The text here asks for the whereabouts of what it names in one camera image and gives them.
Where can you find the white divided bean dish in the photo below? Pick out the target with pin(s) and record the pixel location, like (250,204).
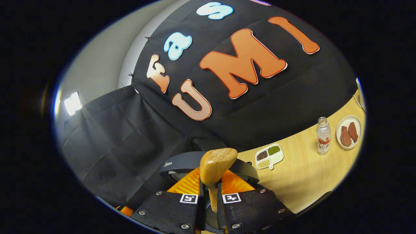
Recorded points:
(276,157)

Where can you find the wooden spoon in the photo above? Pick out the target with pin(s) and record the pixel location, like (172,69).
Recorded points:
(216,162)

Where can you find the white round plate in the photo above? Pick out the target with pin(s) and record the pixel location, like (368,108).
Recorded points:
(339,125)

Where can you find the black and silver rice cooker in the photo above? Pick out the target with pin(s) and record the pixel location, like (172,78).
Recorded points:
(182,164)

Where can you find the ceiling light panel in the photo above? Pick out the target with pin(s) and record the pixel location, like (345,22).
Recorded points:
(73,103)

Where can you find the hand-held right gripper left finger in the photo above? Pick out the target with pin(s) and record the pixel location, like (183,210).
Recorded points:
(200,214)

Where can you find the clear plastic drink bottle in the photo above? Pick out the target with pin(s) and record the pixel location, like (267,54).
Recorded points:
(323,138)

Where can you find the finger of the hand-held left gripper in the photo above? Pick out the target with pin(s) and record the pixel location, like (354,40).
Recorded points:
(126,210)

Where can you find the red meat piece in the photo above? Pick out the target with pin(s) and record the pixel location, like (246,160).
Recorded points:
(345,137)
(353,131)

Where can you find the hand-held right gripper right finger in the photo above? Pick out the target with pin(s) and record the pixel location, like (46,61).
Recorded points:
(220,214)

